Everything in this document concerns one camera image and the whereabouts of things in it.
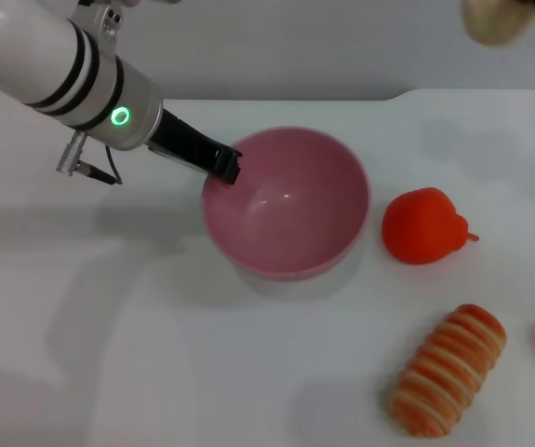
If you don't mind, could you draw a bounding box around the left arm connector cable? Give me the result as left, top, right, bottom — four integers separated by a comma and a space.
56, 130, 124, 186

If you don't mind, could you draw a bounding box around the beige egg yolk pastry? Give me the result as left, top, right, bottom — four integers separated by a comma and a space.
461, 0, 535, 47

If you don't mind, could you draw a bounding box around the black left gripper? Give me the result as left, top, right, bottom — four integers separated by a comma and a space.
145, 107, 244, 186

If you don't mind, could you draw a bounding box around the pink plastic bowl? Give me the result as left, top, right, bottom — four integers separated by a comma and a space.
201, 126, 371, 283

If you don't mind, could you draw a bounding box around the orange striped bread roll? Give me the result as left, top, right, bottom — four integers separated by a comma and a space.
389, 304, 508, 438

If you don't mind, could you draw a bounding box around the red toy apple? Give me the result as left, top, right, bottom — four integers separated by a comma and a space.
381, 186, 482, 266

